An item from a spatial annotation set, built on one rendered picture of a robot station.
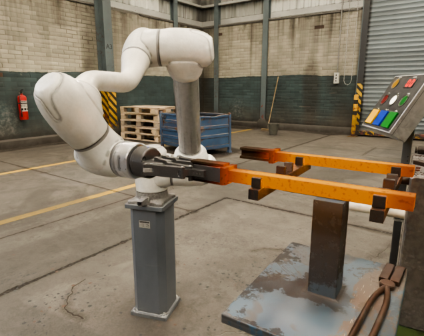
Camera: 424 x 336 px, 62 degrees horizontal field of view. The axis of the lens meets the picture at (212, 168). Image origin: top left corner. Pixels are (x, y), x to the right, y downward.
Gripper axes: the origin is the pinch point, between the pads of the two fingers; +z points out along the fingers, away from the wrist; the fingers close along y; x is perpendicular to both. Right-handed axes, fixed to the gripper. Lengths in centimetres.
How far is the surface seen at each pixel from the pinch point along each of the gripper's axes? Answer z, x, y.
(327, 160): 18.0, 0.6, -22.7
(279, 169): 11.4, 0.2, -9.2
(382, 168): 29.8, 0.2, -22.6
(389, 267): 33.1, -24.9, -27.8
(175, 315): -64, -97, -63
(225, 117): -285, -35, -480
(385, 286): 33.5, -25.0, -18.5
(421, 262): 39, -29, -45
